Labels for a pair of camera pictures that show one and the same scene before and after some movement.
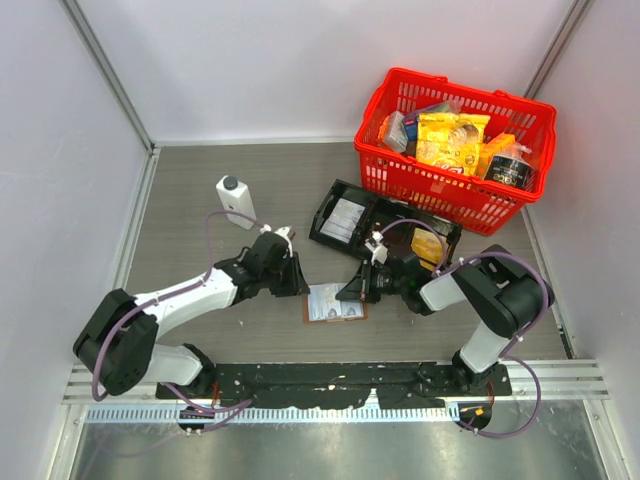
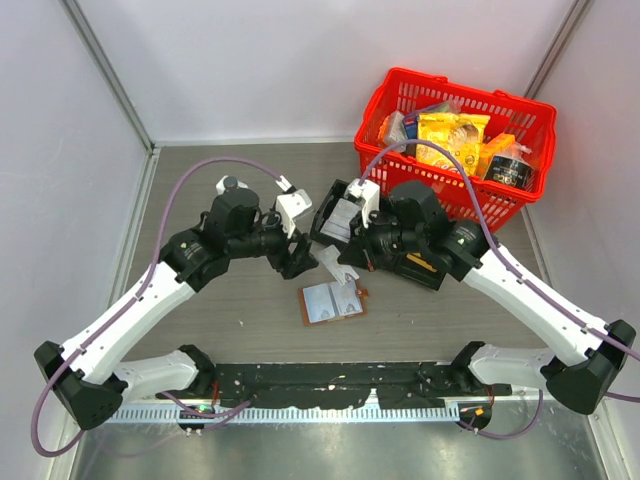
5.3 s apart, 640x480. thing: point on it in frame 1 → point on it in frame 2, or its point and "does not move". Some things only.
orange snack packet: (498, 144) does not move
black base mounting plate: (284, 385) does not move
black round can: (510, 171) does not move
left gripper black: (297, 283) → (300, 258)
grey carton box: (396, 131) does not move
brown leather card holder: (320, 305) does not move
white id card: (323, 304) → (329, 256)
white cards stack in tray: (342, 220) does not move
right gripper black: (360, 287) → (376, 259)
